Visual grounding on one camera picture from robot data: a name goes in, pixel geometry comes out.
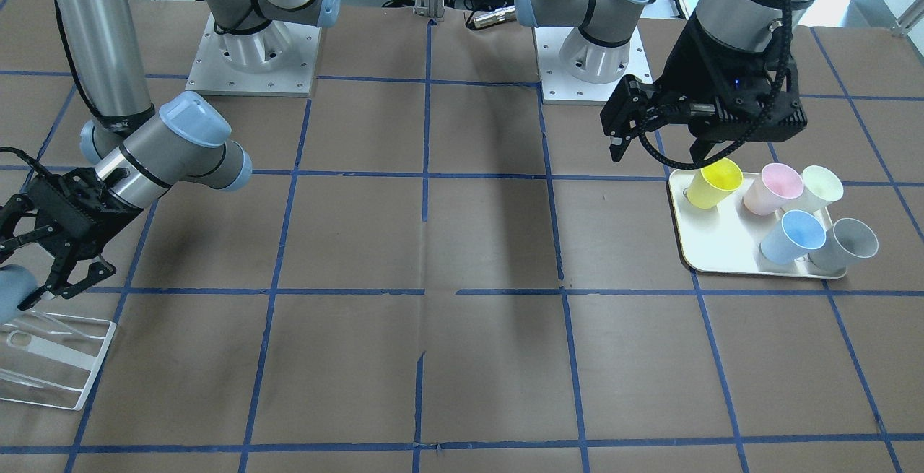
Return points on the cream plastic tray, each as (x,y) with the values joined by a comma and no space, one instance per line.
(726,238)

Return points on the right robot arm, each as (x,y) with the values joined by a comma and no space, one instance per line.
(136,150)

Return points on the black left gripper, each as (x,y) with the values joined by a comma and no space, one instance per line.
(691,67)

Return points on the yellow plastic cup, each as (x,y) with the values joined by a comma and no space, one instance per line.
(713,183)

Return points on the light blue plastic cup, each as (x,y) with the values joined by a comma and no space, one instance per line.
(797,234)

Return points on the pink plastic cup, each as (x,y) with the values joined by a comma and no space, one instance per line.
(777,184)

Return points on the pale green plastic cup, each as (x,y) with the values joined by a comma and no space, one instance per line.
(821,188)

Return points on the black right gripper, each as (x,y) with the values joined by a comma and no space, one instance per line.
(74,217)

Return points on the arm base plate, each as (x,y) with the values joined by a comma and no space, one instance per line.
(280,61)
(592,61)

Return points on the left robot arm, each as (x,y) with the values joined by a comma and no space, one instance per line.
(739,24)

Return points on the grey plastic cup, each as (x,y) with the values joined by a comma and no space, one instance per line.
(848,242)

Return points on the white wire cup rack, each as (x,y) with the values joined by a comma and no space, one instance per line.
(52,359)

